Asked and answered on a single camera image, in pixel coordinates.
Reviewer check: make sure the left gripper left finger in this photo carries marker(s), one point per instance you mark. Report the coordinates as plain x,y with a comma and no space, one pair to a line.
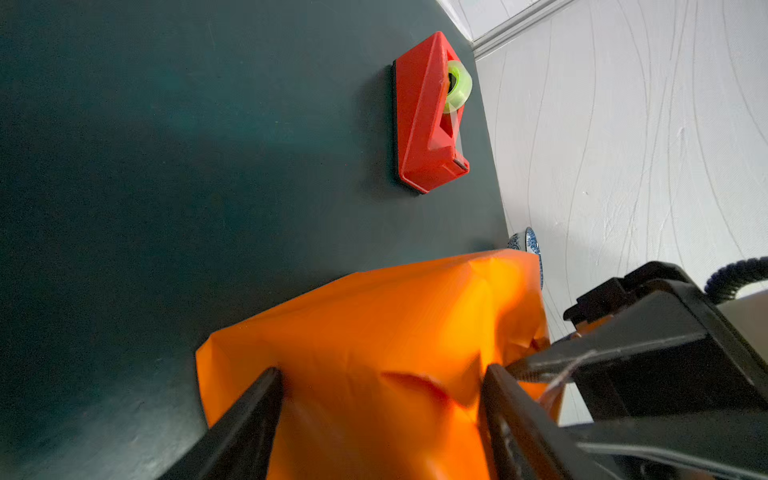
240,443

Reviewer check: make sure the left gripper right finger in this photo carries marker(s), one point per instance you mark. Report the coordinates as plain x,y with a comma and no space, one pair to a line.
525,441

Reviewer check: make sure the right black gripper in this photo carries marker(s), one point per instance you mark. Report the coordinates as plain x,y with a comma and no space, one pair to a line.
668,351

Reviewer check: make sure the orange wrapping paper sheet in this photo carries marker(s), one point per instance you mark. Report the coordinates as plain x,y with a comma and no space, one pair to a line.
382,370

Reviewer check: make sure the blue white ceramic bowl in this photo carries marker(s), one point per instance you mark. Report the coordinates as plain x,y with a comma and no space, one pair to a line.
526,241

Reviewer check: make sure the green table mat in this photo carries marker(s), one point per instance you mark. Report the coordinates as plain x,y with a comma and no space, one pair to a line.
170,168

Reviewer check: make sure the red tape dispenser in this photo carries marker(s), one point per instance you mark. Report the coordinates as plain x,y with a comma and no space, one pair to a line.
427,139

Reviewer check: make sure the clear tape roll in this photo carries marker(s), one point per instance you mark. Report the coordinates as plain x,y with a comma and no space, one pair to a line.
460,84

